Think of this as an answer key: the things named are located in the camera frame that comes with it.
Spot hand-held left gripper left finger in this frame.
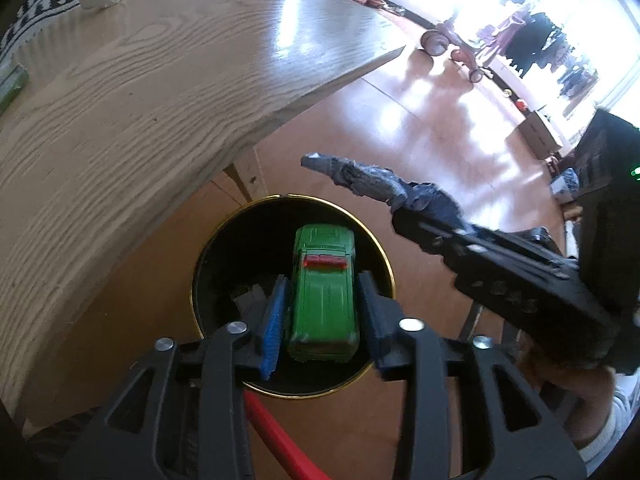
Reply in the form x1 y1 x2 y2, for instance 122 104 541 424
60 275 293 480

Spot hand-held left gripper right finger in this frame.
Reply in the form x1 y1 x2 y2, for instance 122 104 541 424
354 271 587 480

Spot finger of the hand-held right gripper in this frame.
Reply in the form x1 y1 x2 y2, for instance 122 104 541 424
391 205 478 272

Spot green toy car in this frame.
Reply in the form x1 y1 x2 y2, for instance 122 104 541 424
286 224 362 364

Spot grey wrapper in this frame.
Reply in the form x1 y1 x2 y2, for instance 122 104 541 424
301 152 473 233

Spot black gold-rimmed trash bin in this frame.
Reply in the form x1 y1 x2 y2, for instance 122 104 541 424
191 194 397 400

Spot person's right forearm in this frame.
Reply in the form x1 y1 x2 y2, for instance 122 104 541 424
520 340 633 463

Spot blue white bag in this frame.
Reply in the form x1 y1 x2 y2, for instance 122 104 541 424
550 169 581 205

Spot red plastic tube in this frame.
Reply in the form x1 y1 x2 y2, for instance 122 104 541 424
244 391 331 480

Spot wooden table leg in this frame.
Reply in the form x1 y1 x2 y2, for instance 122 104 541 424
225 147 268 201

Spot cardboard box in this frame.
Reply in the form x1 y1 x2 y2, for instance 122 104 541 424
517 110 563 156

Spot pink tricycle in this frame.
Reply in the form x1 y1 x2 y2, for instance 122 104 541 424
420 0 536 83

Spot dark hanging clothes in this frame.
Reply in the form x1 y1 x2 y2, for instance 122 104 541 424
505 0 571 78

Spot green packet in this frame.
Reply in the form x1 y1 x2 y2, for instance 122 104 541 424
0 64 30 113

